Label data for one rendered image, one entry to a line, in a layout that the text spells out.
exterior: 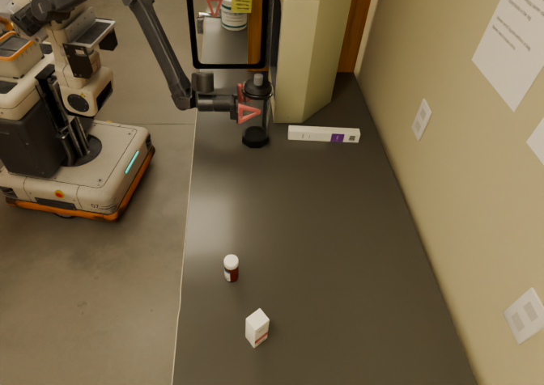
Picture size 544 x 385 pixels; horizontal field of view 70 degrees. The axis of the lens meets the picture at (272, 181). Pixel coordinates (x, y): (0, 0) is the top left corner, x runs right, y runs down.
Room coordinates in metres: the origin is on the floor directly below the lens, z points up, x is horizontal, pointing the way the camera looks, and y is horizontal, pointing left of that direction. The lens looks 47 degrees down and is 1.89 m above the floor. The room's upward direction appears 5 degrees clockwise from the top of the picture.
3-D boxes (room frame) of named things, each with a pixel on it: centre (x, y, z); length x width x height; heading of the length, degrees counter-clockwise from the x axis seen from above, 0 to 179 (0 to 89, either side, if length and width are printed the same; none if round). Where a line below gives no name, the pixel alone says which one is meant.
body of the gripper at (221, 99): (1.07, 0.18, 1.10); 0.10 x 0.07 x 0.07; 8
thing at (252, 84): (1.08, 0.07, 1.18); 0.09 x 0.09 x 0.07
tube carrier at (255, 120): (1.08, 0.07, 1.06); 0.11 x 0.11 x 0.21
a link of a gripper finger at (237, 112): (1.05, 0.11, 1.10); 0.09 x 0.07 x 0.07; 98
